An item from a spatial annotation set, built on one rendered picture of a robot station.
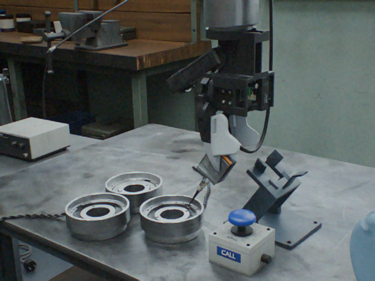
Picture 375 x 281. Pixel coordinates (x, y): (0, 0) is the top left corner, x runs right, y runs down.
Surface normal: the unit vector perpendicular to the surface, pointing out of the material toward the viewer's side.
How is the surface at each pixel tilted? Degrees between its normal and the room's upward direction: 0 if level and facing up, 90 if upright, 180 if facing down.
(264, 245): 90
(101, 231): 90
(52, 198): 0
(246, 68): 90
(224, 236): 0
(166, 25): 90
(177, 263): 0
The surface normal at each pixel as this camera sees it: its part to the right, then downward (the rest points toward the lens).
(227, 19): -0.21, 0.30
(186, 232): 0.44, 0.26
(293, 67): -0.62, 0.26
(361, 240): -0.91, 0.27
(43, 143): 0.83, 0.15
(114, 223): 0.62, 0.22
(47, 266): -0.03, -0.95
